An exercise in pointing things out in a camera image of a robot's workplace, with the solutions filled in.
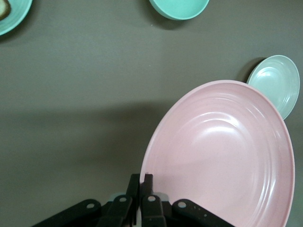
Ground green bowl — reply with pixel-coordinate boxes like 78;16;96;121
148;0;211;22

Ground beige plate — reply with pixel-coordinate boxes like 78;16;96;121
246;54;301;121

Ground green plate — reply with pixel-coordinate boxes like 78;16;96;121
0;0;33;37

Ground brown table cover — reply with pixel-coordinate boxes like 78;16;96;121
0;0;303;227

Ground toasted bread slice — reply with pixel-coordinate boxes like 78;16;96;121
0;0;12;21

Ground pink plate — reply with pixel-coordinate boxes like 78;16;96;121
139;79;296;227

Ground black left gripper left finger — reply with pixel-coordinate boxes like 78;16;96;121
30;174;141;227

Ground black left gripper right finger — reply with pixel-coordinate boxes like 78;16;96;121
141;174;237;227

